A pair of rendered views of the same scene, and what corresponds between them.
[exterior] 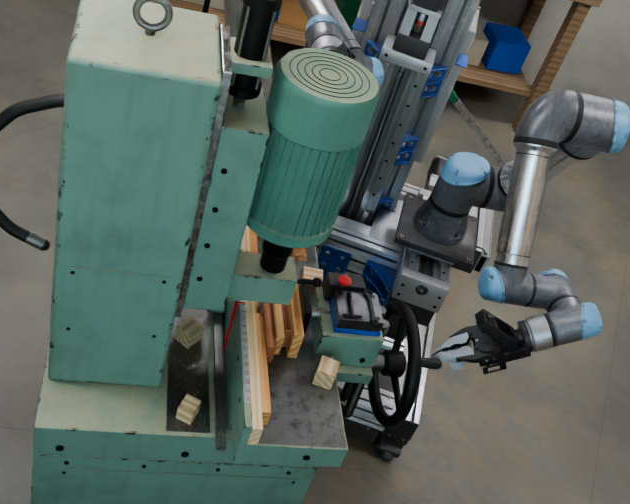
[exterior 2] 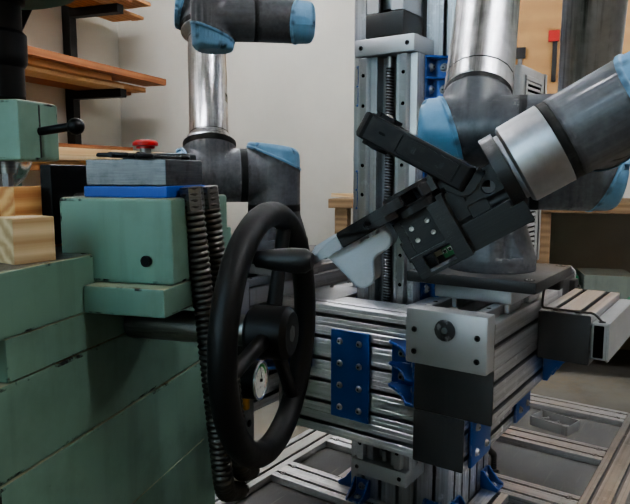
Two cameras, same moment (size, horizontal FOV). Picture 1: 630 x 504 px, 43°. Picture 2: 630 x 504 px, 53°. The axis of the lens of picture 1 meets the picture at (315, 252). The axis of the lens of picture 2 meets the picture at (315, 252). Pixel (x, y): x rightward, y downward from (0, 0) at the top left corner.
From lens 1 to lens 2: 1.52 m
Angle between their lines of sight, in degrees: 45
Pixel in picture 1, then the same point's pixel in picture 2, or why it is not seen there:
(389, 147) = (399, 173)
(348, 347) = (111, 226)
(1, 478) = not seen: outside the picture
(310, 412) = not seen: outside the picture
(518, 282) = (481, 96)
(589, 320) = not seen: outside the picture
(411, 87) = (400, 76)
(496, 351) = (421, 195)
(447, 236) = (490, 256)
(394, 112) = not seen: hidden behind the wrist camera
